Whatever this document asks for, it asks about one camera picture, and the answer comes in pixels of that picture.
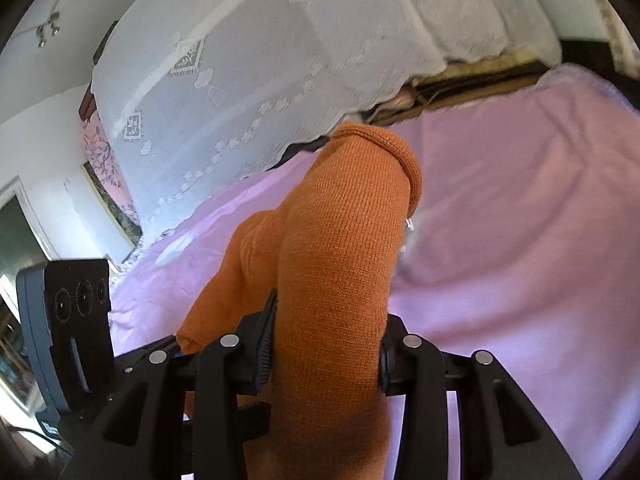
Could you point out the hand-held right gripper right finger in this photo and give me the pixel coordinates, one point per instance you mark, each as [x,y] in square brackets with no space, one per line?
[386,370]

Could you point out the white lace cloth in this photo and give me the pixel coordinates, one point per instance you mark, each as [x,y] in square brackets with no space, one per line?
[300,35]

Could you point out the brown wooden headboard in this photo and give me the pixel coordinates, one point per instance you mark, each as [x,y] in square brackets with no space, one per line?
[480,77]

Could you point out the pink floral pillow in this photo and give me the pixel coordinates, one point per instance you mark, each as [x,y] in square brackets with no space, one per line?
[100,150]

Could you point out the grey clothing tag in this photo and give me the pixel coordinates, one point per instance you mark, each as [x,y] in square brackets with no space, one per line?
[410,224]

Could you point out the white framed window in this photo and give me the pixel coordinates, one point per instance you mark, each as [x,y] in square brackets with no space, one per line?
[15,240]

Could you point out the ceiling light fixture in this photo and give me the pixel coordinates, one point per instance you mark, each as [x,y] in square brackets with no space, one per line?
[49,30]

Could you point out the pink bed sheet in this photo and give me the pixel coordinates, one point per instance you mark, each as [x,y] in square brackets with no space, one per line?
[500,210]

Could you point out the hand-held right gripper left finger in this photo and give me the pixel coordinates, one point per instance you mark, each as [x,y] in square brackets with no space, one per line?
[266,342]

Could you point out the orange cat cardigan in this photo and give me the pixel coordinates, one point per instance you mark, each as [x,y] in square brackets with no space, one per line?
[340,260]

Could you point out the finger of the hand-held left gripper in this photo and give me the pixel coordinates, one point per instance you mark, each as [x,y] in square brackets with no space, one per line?
[255,422]

